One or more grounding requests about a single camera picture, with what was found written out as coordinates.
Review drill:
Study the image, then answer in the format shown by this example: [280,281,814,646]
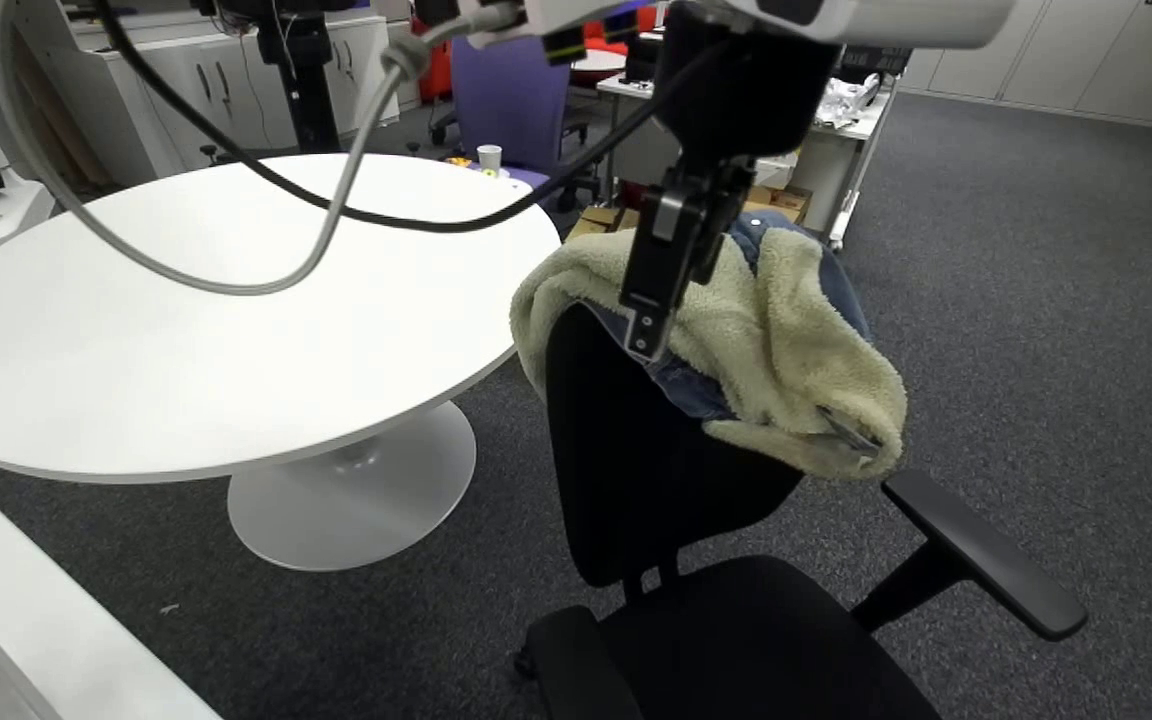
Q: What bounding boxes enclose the white robot mounting platform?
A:
[0,506,225,720]

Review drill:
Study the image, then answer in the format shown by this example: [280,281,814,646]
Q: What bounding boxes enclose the denim jacket with fleece lining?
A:
[509,211,912,488]

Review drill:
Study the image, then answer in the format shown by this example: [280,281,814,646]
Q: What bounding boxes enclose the white table pedestal base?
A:
[225,397,481,574]

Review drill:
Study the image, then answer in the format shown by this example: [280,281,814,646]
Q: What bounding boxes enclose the white clutter pile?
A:
[814,77,894,135]

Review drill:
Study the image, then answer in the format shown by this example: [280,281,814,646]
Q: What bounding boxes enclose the black office chair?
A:
[513,301,1088,720]

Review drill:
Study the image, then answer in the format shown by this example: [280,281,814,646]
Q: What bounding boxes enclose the white storage cabinets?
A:
[59,12,399,184]

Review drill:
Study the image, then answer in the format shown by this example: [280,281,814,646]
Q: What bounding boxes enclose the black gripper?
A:
[615,3,850,361]

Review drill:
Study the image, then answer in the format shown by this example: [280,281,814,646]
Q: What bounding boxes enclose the red object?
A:
[414,15,460,102]

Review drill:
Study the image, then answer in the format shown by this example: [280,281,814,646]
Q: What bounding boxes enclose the brown cardboard box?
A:
[569,197,650,246]

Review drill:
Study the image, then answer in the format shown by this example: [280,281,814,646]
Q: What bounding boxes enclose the white wardrobe doors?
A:
[894,0,1152,130]

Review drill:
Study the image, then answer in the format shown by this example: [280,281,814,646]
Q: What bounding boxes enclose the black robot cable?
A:
[93,0,732,237]

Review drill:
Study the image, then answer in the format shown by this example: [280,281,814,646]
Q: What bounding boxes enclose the purple chair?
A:
[449,30,572,174]

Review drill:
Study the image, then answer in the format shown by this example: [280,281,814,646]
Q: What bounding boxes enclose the white office desk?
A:
[591,70,902,251]

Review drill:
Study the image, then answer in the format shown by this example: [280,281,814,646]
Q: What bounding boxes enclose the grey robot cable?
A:
[0,0,529,301]

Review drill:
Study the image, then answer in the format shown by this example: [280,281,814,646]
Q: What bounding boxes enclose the black stand pole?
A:
[251,0,341,150]

